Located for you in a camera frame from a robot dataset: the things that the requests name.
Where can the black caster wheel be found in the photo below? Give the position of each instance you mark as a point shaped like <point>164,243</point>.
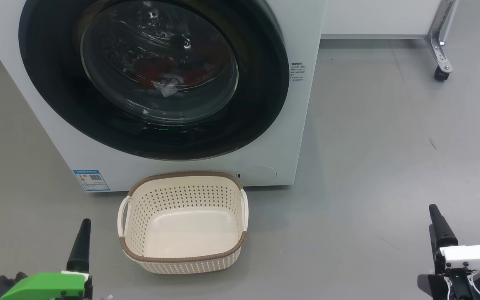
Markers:
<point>441,75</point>

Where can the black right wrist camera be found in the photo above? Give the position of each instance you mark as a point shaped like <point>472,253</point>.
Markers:
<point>429,285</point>

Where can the black glass washer door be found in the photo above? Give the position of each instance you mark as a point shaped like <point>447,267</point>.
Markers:
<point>56,104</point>

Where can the blue energy label sticker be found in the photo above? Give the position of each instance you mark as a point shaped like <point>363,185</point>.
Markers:
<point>92,180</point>

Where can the red white striped garment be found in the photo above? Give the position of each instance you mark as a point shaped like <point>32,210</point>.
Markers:
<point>152,71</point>

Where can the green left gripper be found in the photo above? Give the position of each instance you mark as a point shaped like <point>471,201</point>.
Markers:
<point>44,285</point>

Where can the grey metal frame leg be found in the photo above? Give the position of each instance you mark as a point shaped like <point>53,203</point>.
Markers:
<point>440,37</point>

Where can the cream perforated laundry basket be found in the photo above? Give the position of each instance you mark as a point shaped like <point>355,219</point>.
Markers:
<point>181,233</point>

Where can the white furniture panel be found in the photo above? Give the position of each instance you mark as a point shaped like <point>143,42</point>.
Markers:
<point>377,16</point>

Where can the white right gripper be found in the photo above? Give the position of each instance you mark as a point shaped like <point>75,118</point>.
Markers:
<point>473,256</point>

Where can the small printed text sticker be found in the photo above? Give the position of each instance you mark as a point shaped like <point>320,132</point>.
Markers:
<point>297,71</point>

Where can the white front-load washing machine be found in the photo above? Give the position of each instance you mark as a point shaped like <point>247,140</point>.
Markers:
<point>298,125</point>

